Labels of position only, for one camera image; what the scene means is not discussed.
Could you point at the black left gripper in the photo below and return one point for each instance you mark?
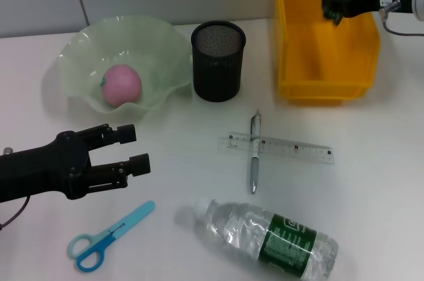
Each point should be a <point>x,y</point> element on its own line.
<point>43,171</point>

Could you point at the pink peach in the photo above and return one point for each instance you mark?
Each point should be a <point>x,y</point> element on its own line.
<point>122,85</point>

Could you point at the green label water bottle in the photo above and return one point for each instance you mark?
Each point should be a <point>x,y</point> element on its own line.
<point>265,231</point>

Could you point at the blue scissors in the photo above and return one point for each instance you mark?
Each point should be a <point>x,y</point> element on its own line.
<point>132,218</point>

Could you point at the pale green glass fruit plate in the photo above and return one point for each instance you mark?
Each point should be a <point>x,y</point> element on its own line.
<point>132,42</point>

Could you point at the black mesh pen holder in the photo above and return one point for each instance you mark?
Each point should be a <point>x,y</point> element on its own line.
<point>217,72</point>

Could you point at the silver ballpoint pen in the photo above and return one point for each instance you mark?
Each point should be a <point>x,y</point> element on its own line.
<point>254,168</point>

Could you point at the transparent plastic ruler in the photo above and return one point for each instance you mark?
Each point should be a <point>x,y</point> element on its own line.
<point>291,150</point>

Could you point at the yellow plastic storage bin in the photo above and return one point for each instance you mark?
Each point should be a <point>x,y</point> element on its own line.
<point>314,62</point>

